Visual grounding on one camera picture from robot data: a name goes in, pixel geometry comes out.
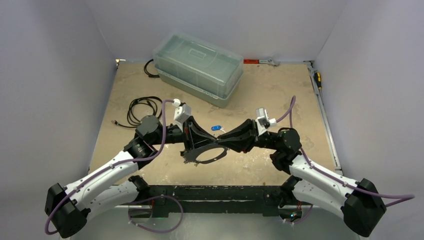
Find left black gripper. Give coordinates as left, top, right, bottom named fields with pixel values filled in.
left=150, top=115, right=217, bottom=152

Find oval metal keyring plate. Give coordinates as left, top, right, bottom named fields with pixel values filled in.
left=180, top=144, right=228, bottom=165

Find blue tagged key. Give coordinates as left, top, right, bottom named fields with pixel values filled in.
left=210, top=125, right=226, bottom=133

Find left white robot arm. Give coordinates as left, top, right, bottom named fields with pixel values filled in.
left=44, top=115, right=218, bottom=238

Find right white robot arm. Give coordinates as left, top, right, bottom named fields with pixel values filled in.
left=217, top=119, right=387, bottom=237

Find translucent green storage box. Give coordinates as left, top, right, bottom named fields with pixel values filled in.
left=152, top=31, right=244, bottom=108

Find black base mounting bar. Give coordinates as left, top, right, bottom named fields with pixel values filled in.
left=128, top=175, right=310, bottom=222

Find yellow black screwdriver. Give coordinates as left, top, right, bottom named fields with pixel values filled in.
left=313, top=71, right=322, bottom=90

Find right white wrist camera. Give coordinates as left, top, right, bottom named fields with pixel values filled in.
left=255, top=107, right=277, bottom=136

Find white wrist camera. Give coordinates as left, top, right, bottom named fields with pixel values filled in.
left=255, top=107, right=277, bottom=136
left=172, top=98, right=192, bottom=124

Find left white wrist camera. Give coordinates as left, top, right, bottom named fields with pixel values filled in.
left=172, top=98, right=192, bottom=124

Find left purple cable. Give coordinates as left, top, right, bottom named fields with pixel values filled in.
left=44, top=99, right=176, bottom=236

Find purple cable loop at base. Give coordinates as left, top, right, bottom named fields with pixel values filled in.
left=127, top=194, right=185, bottom=234

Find red handled wrench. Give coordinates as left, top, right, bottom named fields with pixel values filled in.
left=243, top=58, right=280, bottom=67

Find black cable behind box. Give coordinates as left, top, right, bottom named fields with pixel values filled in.
left=143, top=58, right=161, bottom=79

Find aluminium rail right side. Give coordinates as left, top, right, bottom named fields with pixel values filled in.
left=303, top=61, right=344, bottom=176

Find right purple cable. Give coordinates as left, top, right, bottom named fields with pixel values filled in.
left=276, top=96, right=416, bottom=208

